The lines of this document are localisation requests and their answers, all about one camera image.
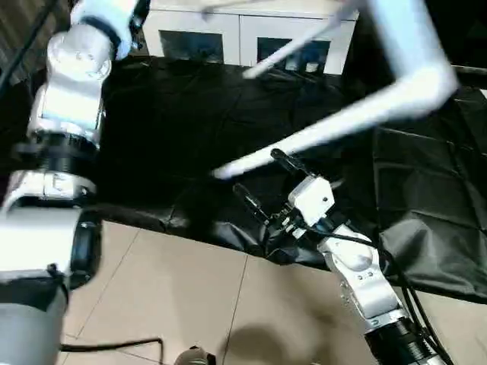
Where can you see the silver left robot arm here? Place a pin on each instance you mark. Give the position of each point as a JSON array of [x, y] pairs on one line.
[[72, 95]]

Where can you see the grey curtain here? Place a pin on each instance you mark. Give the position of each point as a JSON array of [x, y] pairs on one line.
[[15, 38]]

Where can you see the black mat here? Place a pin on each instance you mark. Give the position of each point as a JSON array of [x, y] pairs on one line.
[[190, 133]]

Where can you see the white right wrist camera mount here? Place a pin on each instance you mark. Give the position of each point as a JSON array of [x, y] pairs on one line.
[[312, 197]]

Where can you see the white plastic table leg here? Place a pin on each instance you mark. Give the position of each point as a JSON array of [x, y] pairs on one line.
[[274, 61], [323, 133]]

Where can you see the white cabinet with glass doors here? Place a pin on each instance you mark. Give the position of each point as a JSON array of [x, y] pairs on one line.
[[228, 26]]

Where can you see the white jar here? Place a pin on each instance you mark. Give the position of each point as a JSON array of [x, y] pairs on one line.
[[312, 67]]

